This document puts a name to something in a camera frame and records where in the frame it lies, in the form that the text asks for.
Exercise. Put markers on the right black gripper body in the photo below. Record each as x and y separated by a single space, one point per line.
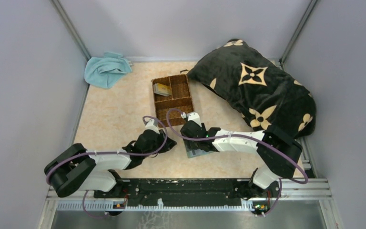
191 145

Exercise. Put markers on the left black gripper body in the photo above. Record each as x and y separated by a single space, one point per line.
159 142

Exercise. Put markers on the green leather card holder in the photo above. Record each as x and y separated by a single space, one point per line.
193 150

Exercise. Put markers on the brown woven divided basket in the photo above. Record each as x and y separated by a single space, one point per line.
180 96

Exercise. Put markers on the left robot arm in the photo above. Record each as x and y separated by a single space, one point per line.
77 169

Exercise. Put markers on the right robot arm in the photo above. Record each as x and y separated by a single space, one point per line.
279 152

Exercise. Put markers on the gold card stack in basket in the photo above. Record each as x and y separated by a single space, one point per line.
162 89

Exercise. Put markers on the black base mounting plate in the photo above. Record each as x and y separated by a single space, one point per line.
221 192

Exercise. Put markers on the light blue cloth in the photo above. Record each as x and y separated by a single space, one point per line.
104 72

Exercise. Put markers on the black floral pillow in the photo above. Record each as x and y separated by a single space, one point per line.
261 92

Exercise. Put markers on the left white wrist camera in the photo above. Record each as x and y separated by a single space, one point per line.
152 125

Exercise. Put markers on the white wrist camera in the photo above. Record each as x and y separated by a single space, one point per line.
152 125
192 116

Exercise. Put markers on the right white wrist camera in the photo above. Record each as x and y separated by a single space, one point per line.
192 116

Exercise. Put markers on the aluminium frame rail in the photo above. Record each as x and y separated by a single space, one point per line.
315 189

